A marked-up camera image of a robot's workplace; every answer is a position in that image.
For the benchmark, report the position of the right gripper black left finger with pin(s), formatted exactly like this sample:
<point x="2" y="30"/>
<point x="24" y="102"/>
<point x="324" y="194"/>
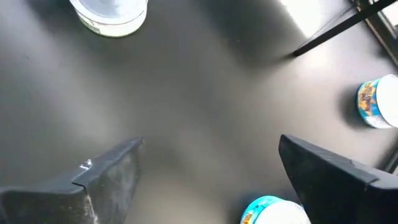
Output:
<point x="62" y="202"/>

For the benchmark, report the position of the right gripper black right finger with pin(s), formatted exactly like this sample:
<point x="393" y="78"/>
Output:
<point x="342" y="193"/>

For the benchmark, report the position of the turquoise yellow tuna can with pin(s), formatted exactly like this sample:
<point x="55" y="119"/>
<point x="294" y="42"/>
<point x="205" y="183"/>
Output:
<point x="267" y="214"/>
<point x="373" y="102"/>

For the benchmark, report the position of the white green round can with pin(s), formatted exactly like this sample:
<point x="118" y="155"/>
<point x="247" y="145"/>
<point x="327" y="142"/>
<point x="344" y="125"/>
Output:
<point x="109" y="18"/>

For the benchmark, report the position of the wooden shelf with black legs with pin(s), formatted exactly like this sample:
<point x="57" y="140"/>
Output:
<point x="342" y="23"/>

